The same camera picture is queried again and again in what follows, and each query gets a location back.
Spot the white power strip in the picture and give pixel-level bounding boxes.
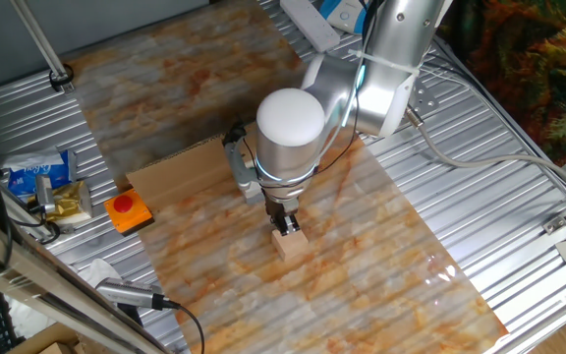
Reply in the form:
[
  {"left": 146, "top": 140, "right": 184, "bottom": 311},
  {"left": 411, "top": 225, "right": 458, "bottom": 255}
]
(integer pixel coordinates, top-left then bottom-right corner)
[{"left": 279, "top": 0, "right": 342, "bottom": 54}]

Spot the gold foil packet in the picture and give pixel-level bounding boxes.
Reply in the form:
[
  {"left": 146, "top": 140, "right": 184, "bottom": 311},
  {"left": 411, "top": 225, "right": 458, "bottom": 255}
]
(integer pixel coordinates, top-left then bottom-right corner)
[{"left": 27, "top": 180, "right": 93, "bottom": 226}]

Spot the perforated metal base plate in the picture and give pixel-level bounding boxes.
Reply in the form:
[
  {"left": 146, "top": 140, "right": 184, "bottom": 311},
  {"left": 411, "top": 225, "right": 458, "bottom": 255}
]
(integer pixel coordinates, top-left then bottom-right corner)
[{"left": 407, "top": 77, "right": 439, "bottom": 118}]

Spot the blue white plastic device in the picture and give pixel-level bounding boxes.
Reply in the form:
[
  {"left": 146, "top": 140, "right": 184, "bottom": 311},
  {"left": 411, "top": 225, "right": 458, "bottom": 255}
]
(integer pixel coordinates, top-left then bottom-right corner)
[{"left": 319, "top": 0, "right": 370, "bottom": 34}]

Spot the thin black adapter cable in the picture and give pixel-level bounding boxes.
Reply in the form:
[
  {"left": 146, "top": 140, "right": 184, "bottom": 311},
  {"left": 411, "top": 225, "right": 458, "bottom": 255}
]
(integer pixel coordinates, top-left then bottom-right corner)
[{"left": 162, "top": 298, "right": 206, "bottom": 354}]

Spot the thick grey robot cable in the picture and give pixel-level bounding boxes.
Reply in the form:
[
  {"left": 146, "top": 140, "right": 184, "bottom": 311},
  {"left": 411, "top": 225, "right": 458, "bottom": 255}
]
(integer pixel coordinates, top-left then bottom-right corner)
[{"left": 403, "top": 106, "right": 566, "bottom": 198}]

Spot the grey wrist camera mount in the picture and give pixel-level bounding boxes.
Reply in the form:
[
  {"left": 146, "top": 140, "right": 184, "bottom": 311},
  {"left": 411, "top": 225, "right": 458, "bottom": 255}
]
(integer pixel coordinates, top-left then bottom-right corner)
[{"left": 222, "top": 122, "right": 264, "bottom": 206}]

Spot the colourful patterned cloth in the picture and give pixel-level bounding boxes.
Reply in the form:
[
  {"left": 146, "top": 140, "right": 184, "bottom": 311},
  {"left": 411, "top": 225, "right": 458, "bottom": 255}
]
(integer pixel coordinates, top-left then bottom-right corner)
[{"left": 439, "top": 0, "right": 566, "bottom": 166}]

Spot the small silver ribbed camera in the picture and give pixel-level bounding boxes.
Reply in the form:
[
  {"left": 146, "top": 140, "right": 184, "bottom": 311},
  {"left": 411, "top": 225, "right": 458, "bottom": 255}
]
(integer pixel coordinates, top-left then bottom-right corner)
[{"left": 34, "top": 174, "right": 56, "bottom": 213}]

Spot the aluminium frame beam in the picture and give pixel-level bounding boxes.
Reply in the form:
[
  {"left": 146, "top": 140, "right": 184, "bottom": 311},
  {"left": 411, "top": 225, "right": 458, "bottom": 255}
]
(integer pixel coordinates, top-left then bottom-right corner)
[{"left": 0, "top": 206, "right": 171, "bottom": 354}]

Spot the small metal corner bracket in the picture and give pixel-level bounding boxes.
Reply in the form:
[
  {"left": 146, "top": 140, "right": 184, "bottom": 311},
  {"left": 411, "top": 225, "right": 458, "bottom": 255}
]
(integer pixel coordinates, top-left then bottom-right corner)
[{"left": 541, "top": 214, "right": 566, "bottom": 236}]

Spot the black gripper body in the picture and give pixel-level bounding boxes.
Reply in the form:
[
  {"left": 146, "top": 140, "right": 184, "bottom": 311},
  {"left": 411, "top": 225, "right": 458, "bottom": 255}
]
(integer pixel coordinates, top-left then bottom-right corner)
[{"left": 264, "top": 195, "right": 300, "bottom": 225}]

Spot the silver metal pole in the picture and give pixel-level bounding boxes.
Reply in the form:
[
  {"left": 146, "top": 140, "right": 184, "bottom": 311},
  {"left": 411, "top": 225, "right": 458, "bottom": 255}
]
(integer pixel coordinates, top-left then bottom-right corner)
[{"left": 10, "top": 0, "right": 77, "bottom": 94}]

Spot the blue white tissue pack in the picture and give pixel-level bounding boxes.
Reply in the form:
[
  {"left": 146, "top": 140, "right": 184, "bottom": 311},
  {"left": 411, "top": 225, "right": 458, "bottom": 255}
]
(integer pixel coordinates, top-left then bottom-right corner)
[{"left": 1, "top": 148, "right": 79, "bottom": 198}]

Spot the light wooden cube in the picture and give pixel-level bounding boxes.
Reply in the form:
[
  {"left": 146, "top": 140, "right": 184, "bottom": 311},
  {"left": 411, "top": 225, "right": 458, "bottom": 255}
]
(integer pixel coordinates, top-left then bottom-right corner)
[{"left": 270, "top": 226, "right": 310, "bottom": 262}]

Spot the crumpled white tissue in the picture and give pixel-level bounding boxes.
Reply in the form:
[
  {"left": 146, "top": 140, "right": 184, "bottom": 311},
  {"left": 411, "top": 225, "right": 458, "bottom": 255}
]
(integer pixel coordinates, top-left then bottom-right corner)
[{"left": 74, "top": 258, "right": 125, "bottom": 296}]

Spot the brown cardboard wall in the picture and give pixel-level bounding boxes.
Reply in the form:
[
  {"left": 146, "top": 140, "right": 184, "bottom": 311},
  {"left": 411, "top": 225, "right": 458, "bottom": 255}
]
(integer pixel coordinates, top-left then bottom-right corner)
[{"left": 125, "top": 122, "right": 264, "bottom": 212}]

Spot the orange box red mushroom button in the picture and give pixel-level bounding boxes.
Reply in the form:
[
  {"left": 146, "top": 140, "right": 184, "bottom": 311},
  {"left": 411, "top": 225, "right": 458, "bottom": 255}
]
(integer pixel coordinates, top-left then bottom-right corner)
[{"left": 103, "top": 189, "right": 155, "bottom": 236}]

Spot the orange marble pattern mat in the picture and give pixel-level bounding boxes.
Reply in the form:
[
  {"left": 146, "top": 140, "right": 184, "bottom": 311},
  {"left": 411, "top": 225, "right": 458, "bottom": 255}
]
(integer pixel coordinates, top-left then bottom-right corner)
[
  {"left": 138, "top": 128, "right": 509, "bottom": 354},
  {"left": 66, "top": 0, "right": 321, "bottom": 191}
]

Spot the brown cardboard box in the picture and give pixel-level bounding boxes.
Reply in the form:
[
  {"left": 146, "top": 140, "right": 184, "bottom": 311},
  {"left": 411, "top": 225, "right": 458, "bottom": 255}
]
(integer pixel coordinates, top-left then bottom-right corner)
[{"left": 7, "top": 322, "right": 97, "bottom": 354}]

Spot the silver cable adapter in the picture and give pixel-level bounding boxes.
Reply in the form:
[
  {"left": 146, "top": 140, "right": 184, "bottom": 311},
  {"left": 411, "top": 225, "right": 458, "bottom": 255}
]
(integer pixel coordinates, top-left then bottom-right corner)
[{"left": 94, "top": 277, "right": 166, "bottom": 311}]

